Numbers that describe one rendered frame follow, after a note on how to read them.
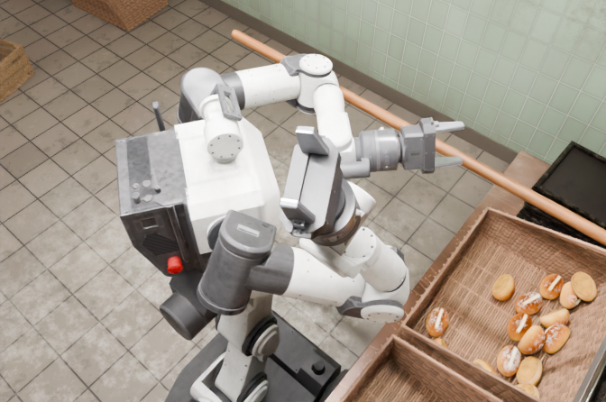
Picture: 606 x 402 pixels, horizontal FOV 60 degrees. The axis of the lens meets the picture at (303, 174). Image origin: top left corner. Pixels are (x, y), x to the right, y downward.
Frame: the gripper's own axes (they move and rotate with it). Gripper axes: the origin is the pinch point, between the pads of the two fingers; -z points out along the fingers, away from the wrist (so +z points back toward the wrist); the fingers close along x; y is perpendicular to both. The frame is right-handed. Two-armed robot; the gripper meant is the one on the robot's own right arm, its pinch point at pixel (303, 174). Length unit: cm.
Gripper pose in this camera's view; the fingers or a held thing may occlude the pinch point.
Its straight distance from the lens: 58.4
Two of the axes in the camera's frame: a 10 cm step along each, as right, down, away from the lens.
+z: 2.2, 3.3, 9.2
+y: 9.5, 1.3, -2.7
